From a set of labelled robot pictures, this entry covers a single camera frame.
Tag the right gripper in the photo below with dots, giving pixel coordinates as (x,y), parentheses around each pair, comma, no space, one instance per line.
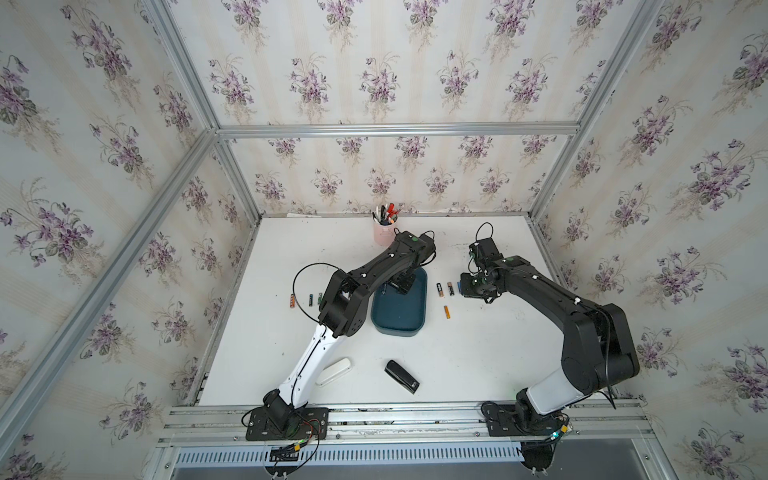
(466,291)

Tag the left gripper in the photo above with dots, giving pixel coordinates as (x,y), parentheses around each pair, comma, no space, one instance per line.
(403,289)

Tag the teal plastic storage box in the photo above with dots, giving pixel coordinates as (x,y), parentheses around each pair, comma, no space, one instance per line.
(403,315)

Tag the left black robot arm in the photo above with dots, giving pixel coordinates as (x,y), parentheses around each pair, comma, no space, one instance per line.
(343,311)

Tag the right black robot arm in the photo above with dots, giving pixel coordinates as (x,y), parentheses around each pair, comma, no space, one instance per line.
(598,350)

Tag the pink pen holder cup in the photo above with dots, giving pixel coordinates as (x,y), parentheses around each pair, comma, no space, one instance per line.
(383,233)

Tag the black stapler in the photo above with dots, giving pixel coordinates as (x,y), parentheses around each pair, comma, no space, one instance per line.
(400,375)

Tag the white oblong case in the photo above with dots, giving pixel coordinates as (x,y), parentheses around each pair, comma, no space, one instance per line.
(334,372)

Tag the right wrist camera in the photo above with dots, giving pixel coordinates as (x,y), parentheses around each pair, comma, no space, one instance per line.
(485,253)

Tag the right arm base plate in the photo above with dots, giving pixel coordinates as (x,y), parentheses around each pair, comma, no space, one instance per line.
(519,419)

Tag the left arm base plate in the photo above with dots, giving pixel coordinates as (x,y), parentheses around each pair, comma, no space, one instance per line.
(303,424)

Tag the aluminium front rail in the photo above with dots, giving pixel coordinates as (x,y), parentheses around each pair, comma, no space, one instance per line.
(227,426)

